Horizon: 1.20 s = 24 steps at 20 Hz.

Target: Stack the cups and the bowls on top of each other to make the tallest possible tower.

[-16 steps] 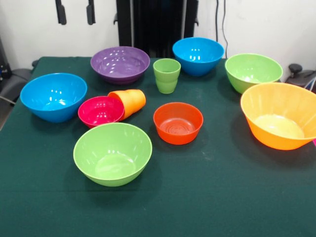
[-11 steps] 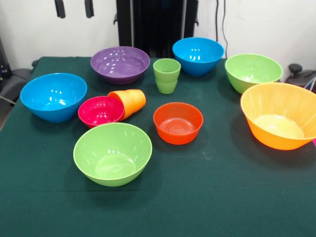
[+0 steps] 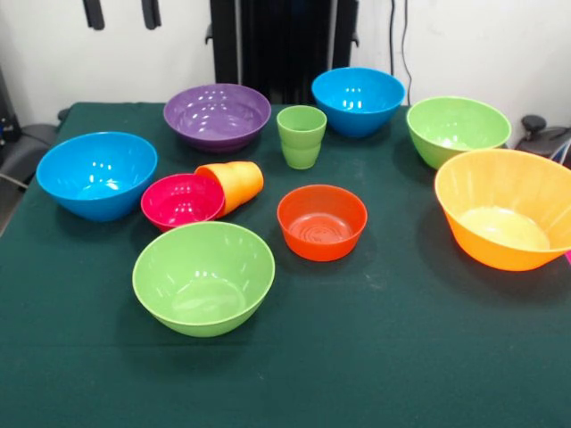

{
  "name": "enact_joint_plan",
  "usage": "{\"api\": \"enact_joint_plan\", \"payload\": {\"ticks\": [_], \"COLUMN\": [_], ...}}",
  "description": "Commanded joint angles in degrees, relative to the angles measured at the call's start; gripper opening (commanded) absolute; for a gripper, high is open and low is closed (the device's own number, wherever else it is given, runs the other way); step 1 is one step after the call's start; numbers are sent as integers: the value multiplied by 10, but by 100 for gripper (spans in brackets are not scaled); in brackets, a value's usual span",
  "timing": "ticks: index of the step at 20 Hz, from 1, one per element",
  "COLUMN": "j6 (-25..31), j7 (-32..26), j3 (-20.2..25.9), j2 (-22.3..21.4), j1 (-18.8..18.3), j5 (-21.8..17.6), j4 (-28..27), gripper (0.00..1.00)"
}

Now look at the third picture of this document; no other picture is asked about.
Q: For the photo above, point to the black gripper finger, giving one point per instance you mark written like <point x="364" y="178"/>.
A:
<point x="152" y="13"/>
<point x="94" y="13"/>

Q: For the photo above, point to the pink plastic bowl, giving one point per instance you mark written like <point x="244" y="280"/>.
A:
<point x="178" y="200"/>

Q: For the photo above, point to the orange plastic cup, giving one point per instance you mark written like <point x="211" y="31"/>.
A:
<point x="241" y="183"/>

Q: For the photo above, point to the green plastic cup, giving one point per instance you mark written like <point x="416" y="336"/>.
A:
<point x="301" y="147"/>

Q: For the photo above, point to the blue plastic bowl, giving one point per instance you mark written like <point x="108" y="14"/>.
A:
<point x="96" y="178"/>
<point x="357" y="102"/>

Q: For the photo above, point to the red-orange plastic bowl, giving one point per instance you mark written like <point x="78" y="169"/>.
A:
<point x="321" y="245"/>

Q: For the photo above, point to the large orange plastic bowl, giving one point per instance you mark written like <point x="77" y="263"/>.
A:
<point x="504" y="214"/>

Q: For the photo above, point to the purple plastic bowl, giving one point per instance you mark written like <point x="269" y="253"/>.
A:
<point x="217" y="116"/>

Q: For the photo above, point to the dark grey chair base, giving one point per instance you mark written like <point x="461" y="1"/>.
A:
<point x="542" y="138"/>
<point x="27" y="147"/>

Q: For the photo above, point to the green plastic bowl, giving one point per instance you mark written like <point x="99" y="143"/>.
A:
<point x="203" y="285"/>
<point x="457" y="127"/>

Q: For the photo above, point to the dark green table cloth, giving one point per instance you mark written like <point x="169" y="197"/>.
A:
<point x="285" y="383"/>

